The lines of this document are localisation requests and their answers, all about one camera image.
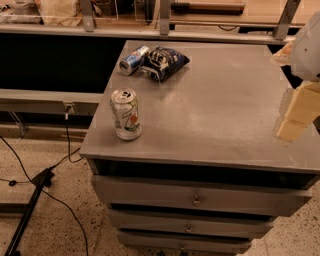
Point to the grey low side bench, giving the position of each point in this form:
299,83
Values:
49,102

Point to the bottom grey drawer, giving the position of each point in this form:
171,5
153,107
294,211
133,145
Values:
182,242

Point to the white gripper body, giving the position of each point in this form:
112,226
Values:
307,56

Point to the grey metal shelf rail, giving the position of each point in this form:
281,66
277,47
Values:
140,34

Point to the black metal floor stand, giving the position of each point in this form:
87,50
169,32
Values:
43,179

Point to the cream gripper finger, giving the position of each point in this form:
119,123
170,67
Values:
303,109
283,56

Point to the grey drawer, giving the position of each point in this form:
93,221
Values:
186,224
182,242
199,196

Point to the blue silver soda can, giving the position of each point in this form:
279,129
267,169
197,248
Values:
134,60

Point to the middle grey drawer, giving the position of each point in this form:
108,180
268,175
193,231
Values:
186,224

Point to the dark blue chip bag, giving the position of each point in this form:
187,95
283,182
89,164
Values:
161,63

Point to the grey drawer cabinet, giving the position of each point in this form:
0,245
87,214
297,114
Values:
211,122

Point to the white 7up soda can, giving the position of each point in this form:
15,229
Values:
124,106

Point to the top grey drawer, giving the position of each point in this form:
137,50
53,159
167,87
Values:
199,196

